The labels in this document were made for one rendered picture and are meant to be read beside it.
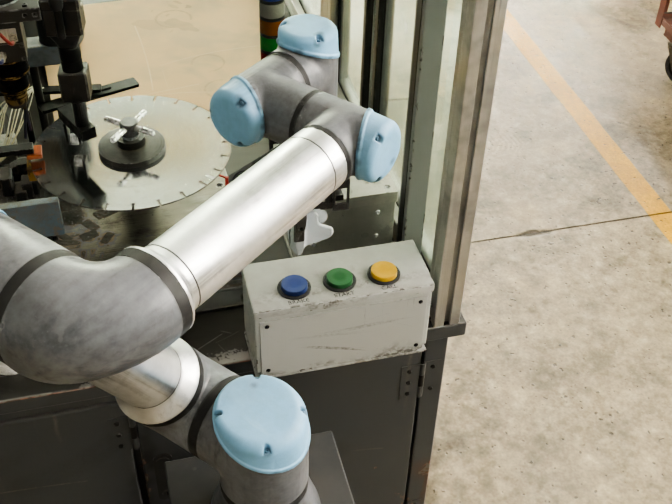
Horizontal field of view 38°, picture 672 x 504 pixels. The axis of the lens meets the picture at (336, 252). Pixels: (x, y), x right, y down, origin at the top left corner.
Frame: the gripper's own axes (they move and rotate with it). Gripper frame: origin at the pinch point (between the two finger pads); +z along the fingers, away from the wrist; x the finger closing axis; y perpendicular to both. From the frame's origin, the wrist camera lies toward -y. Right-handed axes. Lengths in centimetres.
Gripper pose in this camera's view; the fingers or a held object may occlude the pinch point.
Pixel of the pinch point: (293, 247)
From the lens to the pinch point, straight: 140.7
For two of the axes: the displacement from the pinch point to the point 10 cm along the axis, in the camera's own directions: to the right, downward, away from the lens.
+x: -2.3, -6.4, 7.3
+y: 9.7, -1.4, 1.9
